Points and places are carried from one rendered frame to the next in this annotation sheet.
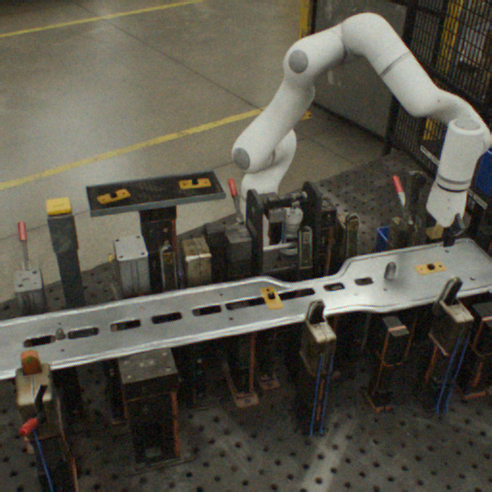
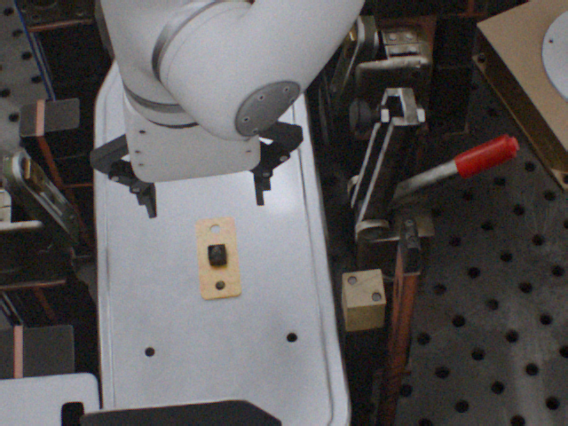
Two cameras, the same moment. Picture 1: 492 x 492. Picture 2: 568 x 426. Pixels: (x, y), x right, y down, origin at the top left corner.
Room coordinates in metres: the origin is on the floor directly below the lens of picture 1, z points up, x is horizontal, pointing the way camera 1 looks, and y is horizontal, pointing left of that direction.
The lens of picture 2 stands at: (1.57, -0.94, 1.88)
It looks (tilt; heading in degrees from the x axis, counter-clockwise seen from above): 60 degrees down; 107
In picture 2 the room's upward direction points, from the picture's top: 5 degrees counter-clockwise
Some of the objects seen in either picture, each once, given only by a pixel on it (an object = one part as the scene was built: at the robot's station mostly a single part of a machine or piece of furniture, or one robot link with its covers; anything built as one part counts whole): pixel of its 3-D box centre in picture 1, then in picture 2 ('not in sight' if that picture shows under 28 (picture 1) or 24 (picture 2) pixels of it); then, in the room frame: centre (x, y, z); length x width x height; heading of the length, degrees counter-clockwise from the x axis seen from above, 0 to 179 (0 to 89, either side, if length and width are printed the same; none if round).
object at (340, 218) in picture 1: (339, 270); (388, 147); (1.50, -0.28, 0.88); 0.11 x 0.09 x 0.37; 18
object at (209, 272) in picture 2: (430, 266); (217, 255); (1.38, -0.51, 1.01); 0.08 x 0.04 x 0.01; 108
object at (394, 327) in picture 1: (386, 365); (74, 188); (1.15, -0.38, 0.84); 0.11 x 0.08 x 0.29; 18
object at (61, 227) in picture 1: (70, 274); not in sight; (1.39, 0.50, 0.92); 0.08 x 0.08 x 0.44; 18
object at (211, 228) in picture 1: (214, 282); not in sight; (1.40, 0.09, 0.90); 0.05 x 0.05 x 0.40; 18
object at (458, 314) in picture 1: (440, 357); (41, 284); (1.16, -0.52, 0.87); 0.12 x 0.09 x 0.35; 18
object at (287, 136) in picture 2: not in sight; (253, 136); (1.42, -0.49, 1.19); 0.08 x 0.01 x 0.06; 18
